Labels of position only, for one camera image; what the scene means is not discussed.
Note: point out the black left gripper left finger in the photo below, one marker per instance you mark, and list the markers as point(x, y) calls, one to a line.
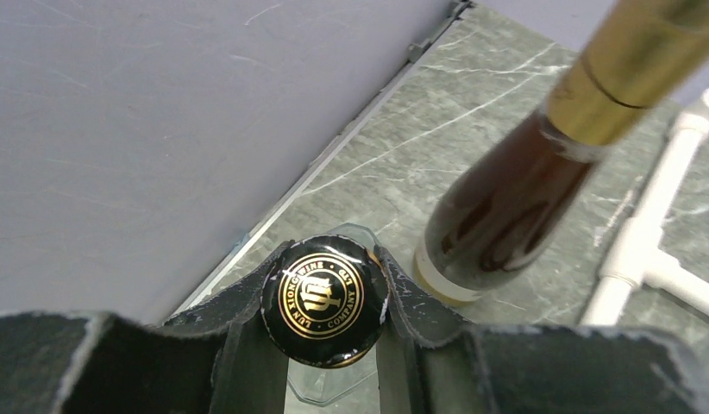
point(215, 357)

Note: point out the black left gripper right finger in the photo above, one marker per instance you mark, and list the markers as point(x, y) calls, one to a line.
point(430, 359)

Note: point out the small clear bottle black cap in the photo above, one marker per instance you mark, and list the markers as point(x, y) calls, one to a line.
point(323, 303)

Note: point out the dark red wine bottle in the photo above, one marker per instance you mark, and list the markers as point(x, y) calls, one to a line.
point(500, 214)

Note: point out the white PVC pipe frame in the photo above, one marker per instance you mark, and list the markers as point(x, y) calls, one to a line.
point(635, 258)

